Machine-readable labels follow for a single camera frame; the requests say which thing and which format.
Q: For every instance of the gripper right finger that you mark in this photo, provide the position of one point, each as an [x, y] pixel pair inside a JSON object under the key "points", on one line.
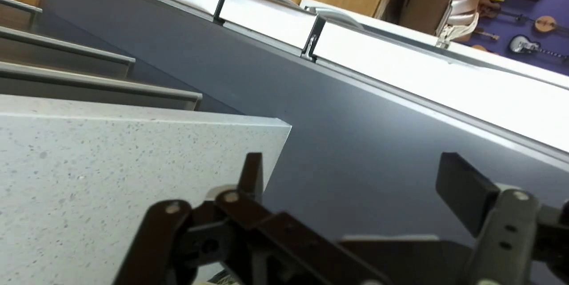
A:
{"points": [[506, 231]]}

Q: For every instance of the white electric guitar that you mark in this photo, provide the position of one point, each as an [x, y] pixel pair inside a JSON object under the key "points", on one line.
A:
{"points": [[522, 45]]}

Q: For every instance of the brown guitar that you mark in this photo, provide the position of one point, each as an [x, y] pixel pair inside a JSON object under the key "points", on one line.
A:
{"points": [[489, 8]]}

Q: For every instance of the silver chair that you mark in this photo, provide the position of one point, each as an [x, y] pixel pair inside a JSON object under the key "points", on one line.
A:
{"points": [[462, 7]]}

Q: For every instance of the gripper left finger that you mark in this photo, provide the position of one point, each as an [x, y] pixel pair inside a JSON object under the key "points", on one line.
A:
{"points": [[249, 231]]}

